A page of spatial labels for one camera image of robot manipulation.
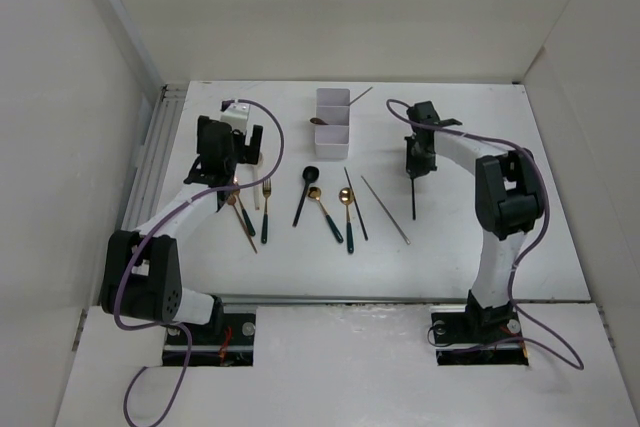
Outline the dark green chopstick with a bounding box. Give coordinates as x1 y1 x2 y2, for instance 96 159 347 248
411 177 417 221

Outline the brown grey chopstick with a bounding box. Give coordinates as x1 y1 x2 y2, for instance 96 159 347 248
347 86 374 107

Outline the brown spoon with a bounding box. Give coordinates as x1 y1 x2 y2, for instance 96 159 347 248
309 117 329 126

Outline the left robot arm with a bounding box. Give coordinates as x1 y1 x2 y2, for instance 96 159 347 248
100 116 263 344

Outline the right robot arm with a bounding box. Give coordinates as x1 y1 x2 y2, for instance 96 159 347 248
405 101 546 341

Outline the beige plastic spoon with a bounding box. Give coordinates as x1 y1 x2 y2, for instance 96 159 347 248
252 153 264 211

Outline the brown wooden chopstick left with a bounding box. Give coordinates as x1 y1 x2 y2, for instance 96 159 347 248
228 198 258 255

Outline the silver metal chopstick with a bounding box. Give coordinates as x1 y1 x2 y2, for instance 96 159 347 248
360 175 411 245

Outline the dark chopstick centre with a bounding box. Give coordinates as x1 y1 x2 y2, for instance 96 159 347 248
343 167 369 241

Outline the black spoon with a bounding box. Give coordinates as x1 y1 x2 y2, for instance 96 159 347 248
292 165 320 227

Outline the white three-compartment utensil holder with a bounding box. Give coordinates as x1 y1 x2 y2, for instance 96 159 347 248
314 88 351 160

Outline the rose gold fork green handle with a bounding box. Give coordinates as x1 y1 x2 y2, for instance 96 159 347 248
232 176 256 237

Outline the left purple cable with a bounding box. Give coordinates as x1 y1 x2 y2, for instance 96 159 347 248
110 99 287 426

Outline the aluminium frame left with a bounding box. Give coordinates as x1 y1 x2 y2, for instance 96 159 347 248
116 84 187 230

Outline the gold spoon green handle right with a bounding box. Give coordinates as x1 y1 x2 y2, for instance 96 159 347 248
339 187 355 255

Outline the gold spoon green handle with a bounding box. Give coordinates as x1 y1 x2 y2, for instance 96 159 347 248
307 187 344 244
339 187 355 255

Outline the gold spoon green handle left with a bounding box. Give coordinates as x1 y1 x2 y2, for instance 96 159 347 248
307 187 344 244

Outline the aluminium rail front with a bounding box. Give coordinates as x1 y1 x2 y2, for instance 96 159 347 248
219 294 466 311

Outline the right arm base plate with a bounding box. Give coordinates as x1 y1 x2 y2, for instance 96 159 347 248
428 309 529 366

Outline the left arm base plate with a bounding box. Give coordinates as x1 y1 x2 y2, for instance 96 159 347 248
161 309 256 367

